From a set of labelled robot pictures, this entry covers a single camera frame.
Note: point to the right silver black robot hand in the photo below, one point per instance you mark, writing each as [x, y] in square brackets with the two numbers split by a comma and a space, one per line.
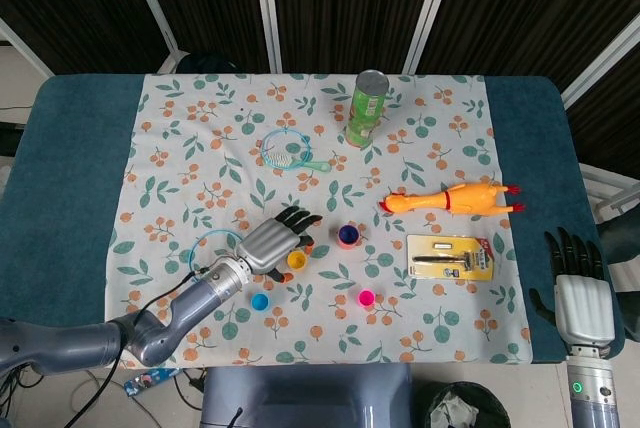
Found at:
[585, 308]

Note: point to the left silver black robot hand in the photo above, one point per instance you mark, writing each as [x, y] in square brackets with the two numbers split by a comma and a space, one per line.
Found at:
[265, 248]

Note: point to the yellow plastic cup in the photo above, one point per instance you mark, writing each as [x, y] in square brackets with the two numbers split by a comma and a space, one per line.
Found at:
[297, 261]

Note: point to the light blue plastic cup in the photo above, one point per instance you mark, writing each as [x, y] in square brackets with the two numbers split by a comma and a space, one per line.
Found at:
[260, 302]

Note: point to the dark blue plastic cup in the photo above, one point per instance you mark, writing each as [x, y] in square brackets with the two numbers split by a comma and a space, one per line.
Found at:
[348, 233]

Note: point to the pink plastic cup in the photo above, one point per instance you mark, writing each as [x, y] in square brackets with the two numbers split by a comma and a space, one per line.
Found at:
[366, 298]

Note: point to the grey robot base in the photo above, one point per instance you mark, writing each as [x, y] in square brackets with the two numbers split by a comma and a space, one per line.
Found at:
[305, 398]

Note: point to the dark teal chair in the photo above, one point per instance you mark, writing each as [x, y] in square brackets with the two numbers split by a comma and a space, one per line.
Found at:
[622, 243]

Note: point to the orange plastic cup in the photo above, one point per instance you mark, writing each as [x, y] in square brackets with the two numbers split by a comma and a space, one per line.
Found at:
[348, 245]

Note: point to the floral print tablecloth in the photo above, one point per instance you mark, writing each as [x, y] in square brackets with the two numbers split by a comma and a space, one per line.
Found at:
[320, 328]

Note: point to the white metal rack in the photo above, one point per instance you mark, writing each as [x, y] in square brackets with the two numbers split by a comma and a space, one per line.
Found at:
[615, 193]

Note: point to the razor in yellow blister pack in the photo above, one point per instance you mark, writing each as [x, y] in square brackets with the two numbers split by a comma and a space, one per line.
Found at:
[450, 258]

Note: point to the yellow rubber chicken toy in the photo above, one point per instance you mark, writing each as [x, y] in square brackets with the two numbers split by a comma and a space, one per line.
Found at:
[475, 198]

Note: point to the black trash bin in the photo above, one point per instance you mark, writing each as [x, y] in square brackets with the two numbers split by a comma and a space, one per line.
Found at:
[465, 408]

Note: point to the green chips can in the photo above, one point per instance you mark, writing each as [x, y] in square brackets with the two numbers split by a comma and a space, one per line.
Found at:
[367, 113]

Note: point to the dark chair back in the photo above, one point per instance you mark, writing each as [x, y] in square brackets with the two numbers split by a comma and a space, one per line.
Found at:
[207, 64]

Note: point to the teal table cover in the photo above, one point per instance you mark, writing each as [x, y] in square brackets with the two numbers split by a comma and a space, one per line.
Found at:
[70, 148]

